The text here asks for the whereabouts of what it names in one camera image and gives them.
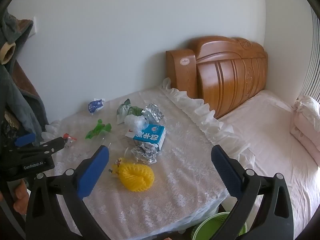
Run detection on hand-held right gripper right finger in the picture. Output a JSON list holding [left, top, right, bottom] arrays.
[[211, 144, 294, 240]]

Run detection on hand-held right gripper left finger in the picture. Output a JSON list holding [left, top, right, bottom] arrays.
[[25, 144, 110, 240]]

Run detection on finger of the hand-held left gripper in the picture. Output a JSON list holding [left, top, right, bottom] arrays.
[[6, 132, 37, 152], [32, 137, 66, 156]]

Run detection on small red and white wrapper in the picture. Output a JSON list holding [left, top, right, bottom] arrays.
[[62, 133, 78, 149]]

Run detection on yellow foam fruit net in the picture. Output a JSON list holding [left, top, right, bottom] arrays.
[[111, 157, 155, 193]]

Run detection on green plastic wrapper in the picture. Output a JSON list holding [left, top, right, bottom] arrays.
[[85, 119, 112, 140]]

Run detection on foil ball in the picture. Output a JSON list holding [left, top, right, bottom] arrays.
[[130, 141, 159, 166]]

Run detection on green plastic basket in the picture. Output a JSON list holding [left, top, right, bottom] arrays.
[[191, 212, 248, 240]]

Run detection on blue and white wrapper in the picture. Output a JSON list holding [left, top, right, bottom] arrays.
[[87, 98, 106, 116]]

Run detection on white plastic bag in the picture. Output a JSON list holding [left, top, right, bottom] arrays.
[[124, 114, 151, 137]]

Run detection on blue and white milk carton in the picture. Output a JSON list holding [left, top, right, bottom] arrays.
[[125, 124, 166, 152]]

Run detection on green and white snack packet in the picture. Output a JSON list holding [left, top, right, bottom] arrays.
[[116, 99, 143, 126]]

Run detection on silver foil wrapper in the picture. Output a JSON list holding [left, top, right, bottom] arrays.
[[141, 103, 164, 126]]

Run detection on person's left hand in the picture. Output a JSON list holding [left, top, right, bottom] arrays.
[[13, 180, 31, 214]]

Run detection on grey hanging garment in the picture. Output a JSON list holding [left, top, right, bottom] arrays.
[[0, 11, 50, 146]]

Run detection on bed with pink sheet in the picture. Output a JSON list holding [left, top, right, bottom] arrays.
[[217, 89, 320, 238]]

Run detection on brown cloth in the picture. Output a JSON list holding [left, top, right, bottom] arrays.
[[12, 60, 41, 98]]

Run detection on cardboard tube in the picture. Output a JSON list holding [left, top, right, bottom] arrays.
[[0, 42, 16, 66]]

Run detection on pink folded quilt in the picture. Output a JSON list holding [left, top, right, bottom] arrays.
[[289, 95, 320, 159]]

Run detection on wooden headboard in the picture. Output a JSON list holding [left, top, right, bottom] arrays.
[[165, 36, 269, 119]]

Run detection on white ribbed appliance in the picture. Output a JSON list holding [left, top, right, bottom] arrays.
[[296, 6, 320, 105]]

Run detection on white wall switch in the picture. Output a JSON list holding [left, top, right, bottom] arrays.
[[28, 16, 38, 39]]

